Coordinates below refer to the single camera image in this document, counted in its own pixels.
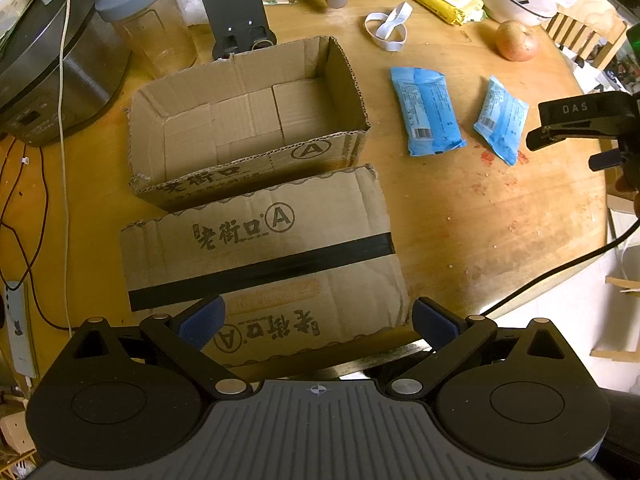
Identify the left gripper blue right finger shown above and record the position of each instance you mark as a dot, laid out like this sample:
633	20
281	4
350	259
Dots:
433	323

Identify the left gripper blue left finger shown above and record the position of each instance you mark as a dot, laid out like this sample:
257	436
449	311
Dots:
199	323

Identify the small blue wipes packet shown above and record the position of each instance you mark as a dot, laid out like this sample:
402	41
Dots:
502	120

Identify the large blue wipes packet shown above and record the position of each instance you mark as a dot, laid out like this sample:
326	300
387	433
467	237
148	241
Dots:
428	114

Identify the person right hand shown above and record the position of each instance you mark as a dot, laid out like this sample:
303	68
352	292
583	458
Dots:
624	186

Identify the closed cardboard box black tape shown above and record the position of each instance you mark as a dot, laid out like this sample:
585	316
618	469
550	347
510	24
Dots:
301	266

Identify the light blue smartphone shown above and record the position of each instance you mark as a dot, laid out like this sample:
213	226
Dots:
17	322

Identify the open cardboard box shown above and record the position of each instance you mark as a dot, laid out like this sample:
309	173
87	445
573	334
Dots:
255	119

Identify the white elastic band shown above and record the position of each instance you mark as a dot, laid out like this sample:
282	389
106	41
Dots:
388	31

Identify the silver rice cooker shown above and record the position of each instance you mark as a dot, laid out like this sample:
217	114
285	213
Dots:
62	65

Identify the black phone stand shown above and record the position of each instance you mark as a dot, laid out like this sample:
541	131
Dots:
238	26

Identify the wrapped chopsticks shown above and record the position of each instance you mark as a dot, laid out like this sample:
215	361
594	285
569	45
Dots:
277	2

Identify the clear shaker bottle grey lid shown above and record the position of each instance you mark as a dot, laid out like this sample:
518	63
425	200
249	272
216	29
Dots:
155	31

